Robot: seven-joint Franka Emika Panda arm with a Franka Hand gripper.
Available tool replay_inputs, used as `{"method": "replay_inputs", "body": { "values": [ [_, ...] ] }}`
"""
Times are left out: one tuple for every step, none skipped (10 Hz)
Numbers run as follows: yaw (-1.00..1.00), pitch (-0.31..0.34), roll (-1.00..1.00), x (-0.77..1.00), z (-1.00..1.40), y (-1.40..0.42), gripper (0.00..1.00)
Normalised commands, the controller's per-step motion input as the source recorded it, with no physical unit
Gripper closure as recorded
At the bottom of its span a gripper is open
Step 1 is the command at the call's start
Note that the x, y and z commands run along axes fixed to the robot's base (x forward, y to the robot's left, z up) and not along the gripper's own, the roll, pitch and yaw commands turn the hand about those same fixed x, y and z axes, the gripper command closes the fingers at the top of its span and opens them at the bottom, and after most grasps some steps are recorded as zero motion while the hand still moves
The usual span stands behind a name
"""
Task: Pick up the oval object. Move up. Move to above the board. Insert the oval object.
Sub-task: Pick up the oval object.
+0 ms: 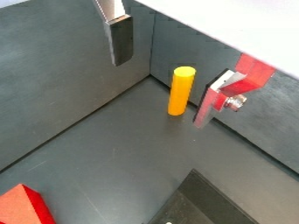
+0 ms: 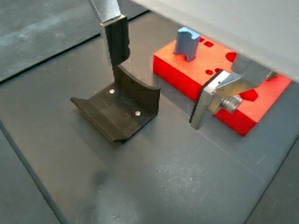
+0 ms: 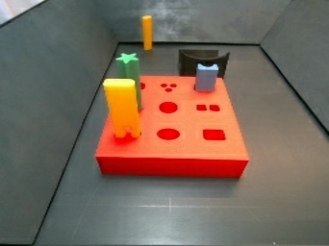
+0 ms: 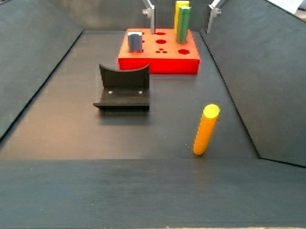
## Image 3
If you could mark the red shape sorting board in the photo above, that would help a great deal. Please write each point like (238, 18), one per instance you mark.
(191, 137)

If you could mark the orange oval peg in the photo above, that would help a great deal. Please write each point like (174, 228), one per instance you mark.
(147, 32)

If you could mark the green star peg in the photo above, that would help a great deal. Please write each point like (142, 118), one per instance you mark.
(128, 70)

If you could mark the yellow arch peg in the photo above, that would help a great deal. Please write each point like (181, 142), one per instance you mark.
(120, 93)

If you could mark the blue notched peg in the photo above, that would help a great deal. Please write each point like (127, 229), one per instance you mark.
(206, 76)

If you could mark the black curved block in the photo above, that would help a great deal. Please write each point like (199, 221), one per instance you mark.
(191, 57)

